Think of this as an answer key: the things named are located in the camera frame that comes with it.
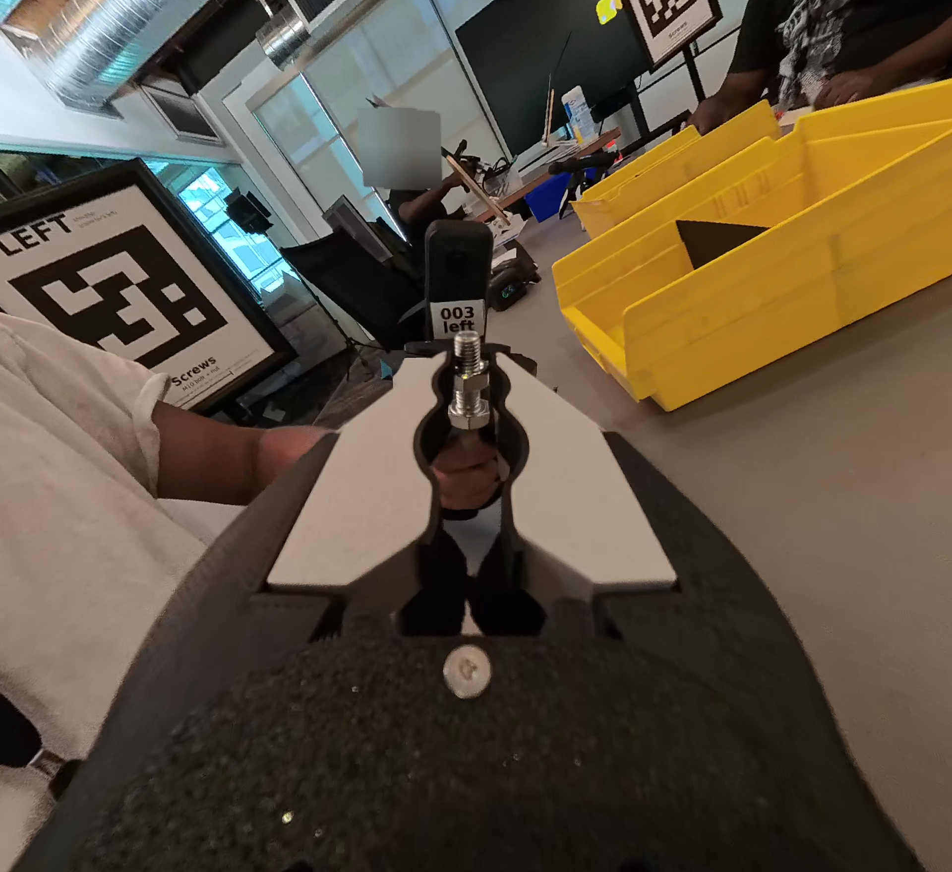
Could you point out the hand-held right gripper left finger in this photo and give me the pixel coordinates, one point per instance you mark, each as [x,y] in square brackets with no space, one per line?
[349,507]

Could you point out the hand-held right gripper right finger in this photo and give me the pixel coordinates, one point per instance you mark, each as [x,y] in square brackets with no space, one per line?
[595,507]

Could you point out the silver metal bolt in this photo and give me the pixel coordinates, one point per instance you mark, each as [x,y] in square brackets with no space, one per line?
[468,351]

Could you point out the silver metal nut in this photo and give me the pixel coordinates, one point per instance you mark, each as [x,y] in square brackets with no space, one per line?
[470,388]

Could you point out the yellow plastic bin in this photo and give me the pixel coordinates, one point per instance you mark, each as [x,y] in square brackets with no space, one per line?
[744,336]
[669,165]

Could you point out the person's left forearm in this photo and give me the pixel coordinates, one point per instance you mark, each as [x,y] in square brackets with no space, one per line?
[223,455]

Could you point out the person's left hand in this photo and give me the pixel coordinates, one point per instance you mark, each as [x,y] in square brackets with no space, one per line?
[468,470]

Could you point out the black device green display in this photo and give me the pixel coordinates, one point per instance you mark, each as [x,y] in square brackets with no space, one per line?
[509,292]

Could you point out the black office chair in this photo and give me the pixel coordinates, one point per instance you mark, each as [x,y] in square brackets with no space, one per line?
[357,284]

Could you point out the small blue bin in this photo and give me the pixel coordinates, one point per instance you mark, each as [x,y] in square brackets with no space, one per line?
[547,199]

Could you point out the black device on tripod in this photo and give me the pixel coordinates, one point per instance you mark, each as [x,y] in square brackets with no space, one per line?
[580,165]

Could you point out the white plastic canister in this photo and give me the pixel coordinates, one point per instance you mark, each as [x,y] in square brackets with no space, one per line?
[578,113]

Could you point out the large black screen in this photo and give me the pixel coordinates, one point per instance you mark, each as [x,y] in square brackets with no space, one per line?
[550,53]

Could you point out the yellow sticker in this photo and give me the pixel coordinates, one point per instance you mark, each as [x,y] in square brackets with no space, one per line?
[608,7]

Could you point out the black sign stand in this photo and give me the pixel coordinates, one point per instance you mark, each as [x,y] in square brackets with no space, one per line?
[695,72]

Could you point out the black tripod camera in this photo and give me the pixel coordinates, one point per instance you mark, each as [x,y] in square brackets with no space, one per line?
[249,210]

